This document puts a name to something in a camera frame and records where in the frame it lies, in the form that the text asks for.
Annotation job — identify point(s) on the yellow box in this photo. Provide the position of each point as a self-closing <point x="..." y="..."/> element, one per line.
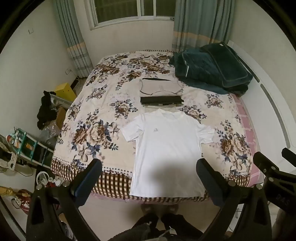
<point x="66" y="91"/>

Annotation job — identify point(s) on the red patterned shoes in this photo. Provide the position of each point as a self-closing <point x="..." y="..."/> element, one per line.
<point x="22" y="200"/>

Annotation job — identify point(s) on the blue striped curtain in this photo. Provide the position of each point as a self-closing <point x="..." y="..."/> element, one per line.
<point x="74" y="41"/>
<point x="201" y="23"/>

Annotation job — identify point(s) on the window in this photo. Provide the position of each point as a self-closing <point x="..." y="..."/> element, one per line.
<point x="134" y="9"/>

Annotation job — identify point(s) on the white round floor object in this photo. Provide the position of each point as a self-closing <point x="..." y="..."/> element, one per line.
<point x="42" y="178"/>

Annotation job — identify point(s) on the dark green quilt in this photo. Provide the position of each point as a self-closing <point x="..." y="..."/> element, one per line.
<point x="185" y="67"/>

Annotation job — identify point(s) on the folded black garment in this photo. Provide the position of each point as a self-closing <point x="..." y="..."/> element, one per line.
<point x="161" y="99"/>

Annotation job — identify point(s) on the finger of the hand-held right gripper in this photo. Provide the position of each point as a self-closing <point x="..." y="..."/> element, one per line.
<point x="263" y="162"/>
<point x="289" y="157"/>

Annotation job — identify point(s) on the clear plastic bag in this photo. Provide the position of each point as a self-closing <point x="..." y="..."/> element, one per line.
<point x="49" y="134"/>

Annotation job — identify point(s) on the white t-shirt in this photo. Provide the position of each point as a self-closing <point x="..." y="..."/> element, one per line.
<point x="166" y="150"/>

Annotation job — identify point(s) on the person's left leg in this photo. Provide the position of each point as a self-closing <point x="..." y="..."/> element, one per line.
<point x="145" y="226"/>

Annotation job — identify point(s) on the folded beige shirt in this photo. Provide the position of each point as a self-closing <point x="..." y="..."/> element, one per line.
<point x="159" y="89"/>

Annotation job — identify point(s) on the white bed headboard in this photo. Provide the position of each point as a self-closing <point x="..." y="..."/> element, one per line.
<point x="266" y="115"/>

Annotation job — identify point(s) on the folded white garment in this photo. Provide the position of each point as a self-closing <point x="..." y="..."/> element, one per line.
<point x="152" y="106"/>

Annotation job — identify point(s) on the green storage rack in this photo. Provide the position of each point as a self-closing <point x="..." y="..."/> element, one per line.
<point x="30" y="146"/>

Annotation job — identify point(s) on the pink checked sheet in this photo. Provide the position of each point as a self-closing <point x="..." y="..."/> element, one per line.
<point x="247" y="129"/>

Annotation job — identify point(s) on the wall outlet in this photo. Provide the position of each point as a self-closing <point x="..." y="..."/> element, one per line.
<point x="67" y="71"/>

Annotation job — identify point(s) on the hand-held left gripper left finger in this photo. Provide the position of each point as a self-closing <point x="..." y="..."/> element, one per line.
<point x="81" y="185"/>

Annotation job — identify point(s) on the dark green pillow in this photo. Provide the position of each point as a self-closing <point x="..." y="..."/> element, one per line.
<point x="226" y="64"/>

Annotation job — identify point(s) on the wall switch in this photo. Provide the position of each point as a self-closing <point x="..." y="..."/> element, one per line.
<point x="30" y="31"/>

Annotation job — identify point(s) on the black clothing pile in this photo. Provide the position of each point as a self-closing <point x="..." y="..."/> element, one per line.
<point x="46" y="111"/>

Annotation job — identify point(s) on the cardboard box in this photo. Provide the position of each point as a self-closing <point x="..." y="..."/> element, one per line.
<point x="61" y="117"/>

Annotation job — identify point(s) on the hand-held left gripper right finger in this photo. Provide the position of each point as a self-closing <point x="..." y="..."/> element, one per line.
<point x="208" y="183"/>

